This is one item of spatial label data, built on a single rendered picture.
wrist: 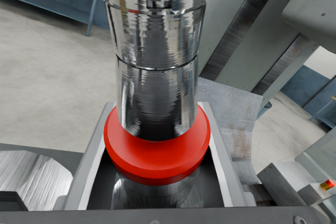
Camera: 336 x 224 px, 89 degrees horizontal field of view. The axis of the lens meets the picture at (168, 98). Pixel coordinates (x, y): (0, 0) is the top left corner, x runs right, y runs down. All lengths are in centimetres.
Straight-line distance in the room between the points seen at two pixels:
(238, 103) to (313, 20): 35
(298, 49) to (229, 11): 31
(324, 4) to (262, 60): 26
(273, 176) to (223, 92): 28
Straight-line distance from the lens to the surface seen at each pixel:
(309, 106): 760
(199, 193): 17
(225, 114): 63
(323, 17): 41
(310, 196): 57
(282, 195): 60
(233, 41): 53
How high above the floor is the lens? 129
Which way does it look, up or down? 29 degrees down
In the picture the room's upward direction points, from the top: 28 degrees clockwise
